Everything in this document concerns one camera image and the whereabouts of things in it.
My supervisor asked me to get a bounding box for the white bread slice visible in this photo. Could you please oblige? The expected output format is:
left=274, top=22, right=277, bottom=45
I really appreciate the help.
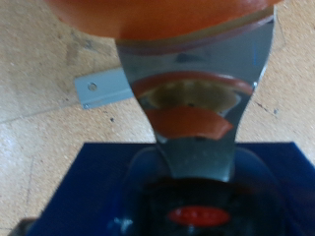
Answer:
left=42, top=0, right=284, bottom=41

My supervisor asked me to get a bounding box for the glass oven door with handle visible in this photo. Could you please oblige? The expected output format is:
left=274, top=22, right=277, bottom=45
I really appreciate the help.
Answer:
left=74, top=68, right=135, bottom=110

